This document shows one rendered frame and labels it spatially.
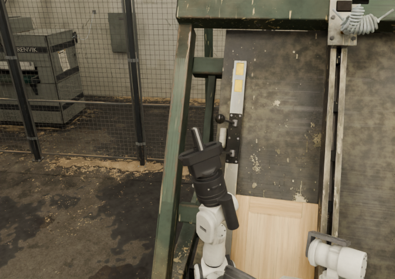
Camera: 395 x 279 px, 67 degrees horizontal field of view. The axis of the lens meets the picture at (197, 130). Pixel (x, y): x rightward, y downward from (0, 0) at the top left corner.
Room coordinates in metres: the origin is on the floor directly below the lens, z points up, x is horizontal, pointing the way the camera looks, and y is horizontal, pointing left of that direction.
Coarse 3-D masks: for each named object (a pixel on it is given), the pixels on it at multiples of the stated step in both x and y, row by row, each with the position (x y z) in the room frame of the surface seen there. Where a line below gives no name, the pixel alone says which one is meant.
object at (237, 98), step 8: (232, 88) 1.17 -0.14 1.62; (232, 96) 1.16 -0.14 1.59; (240, 96) 1.15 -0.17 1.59; (232, 104) 1.14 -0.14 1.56; (240, 104) 1.14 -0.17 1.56; (232, 112) 1.12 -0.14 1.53; (240, 112) 1.12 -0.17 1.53; (232, 168) 1.01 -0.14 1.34; (224, 176) 1.00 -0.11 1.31; (232, 176) 0.99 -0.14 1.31; (232, 184) 0.98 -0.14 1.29; (232, 192) 0.96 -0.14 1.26; (224, 224) 0.90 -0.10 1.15; (232, 232) 0.89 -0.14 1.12
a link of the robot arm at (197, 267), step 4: (232, 260) 0.72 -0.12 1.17; (196, 264) 0.70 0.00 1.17; (200, 264) 0.70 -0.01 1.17; (232, 264) 0.69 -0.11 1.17; (196, 268) 0.68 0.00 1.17; (200, 268) 0.68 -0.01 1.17; (196, 272) 0.67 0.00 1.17; (200, 272) 0.67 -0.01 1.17; (216, 272) 0.65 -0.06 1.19; (220, 272) 0.65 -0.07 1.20; (196, 276) 0.66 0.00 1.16; (200, 276) 0.65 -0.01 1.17; (208, 276) 0.65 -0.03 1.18; (212, 276) 0.61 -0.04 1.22; (216, 276) 0.58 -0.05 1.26
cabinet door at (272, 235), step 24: (240, 216) 0.93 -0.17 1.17; (264, 216) 0.92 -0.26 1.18; (288, 216) 0.90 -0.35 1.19; (312, 216) 0.89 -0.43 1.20; (240, 240) 0.88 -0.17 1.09; (264, 240) 0.87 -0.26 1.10; (288, 240) 0.86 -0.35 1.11; (240, 264) 0.83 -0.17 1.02; (264, 264) 0.82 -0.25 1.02; (288, 264) 0.81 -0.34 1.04
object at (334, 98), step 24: (336, 0) 1.22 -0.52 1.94; (360, 0) 1.06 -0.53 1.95; (336, 24) 1.17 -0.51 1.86; (336, 48) 1.20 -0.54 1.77; (336, 72) 1.15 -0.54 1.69; (336, 96) 1.10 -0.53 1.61; (336, 120) 1.03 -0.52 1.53; (336, 144) 0.97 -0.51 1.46; (336, 168) 0.93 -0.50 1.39; (336, 192) 0.89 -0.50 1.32; (336, 216) 0.84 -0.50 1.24
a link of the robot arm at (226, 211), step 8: (224, 192) 0.67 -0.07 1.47; (200, 200) 0.66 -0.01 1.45; (208, 200) 0.65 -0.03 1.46; (216, 200) 0.65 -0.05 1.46; (224, 200) 0.64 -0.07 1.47; (232, 200) 0.65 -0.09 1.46; (200, 208) 0.68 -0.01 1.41; (208, 208) 0.66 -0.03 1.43; (216, 208) 0.66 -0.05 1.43; (224, 208) 0.64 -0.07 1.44; (232, 208) 0.64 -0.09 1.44; (216, 216) 0.64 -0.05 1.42; (224, 216) 0.66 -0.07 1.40; (232, 216) 0.63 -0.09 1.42; (232, 224) 0.63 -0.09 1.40
